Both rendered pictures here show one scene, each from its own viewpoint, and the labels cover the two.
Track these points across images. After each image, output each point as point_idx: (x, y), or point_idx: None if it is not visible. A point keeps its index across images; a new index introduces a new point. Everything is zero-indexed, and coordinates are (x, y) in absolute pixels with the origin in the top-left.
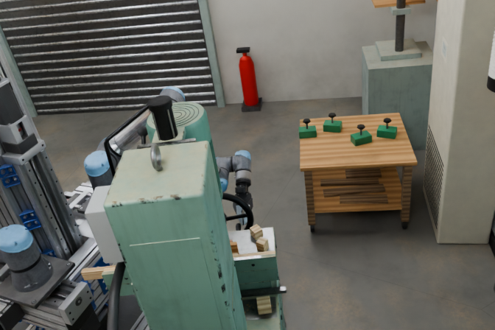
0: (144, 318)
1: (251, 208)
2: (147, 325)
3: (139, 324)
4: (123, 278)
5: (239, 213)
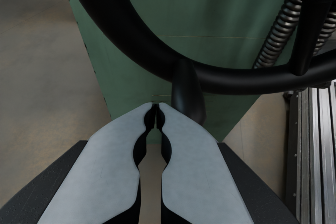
0: (333, 172)
1: (42, 173)
2: (319, 157)
3: (333, 161)
4: None
5: (185, 137)
